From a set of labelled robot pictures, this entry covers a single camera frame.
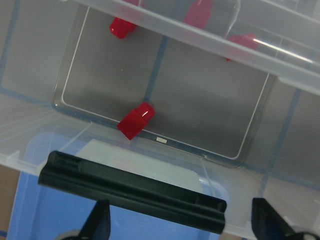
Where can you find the clear plastic box lid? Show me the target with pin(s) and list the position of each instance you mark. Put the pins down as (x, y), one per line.
(288, 32)

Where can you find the black box latch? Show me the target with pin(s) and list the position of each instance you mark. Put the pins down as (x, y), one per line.
(133, 192)

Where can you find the red block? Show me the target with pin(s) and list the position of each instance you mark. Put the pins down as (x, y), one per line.
(247, 40)
(120, 27)
(136, 120)
(199, 13)

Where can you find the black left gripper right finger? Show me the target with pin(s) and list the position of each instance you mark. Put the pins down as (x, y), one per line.
(267, 224)

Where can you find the clear plastic storage box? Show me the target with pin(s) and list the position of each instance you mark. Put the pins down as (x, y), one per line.
(63, 72)

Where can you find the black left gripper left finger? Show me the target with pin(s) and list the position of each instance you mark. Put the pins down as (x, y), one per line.
(98, 224)

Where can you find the blue plastic tray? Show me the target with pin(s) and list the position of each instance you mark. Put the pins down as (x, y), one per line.
(43, 213)

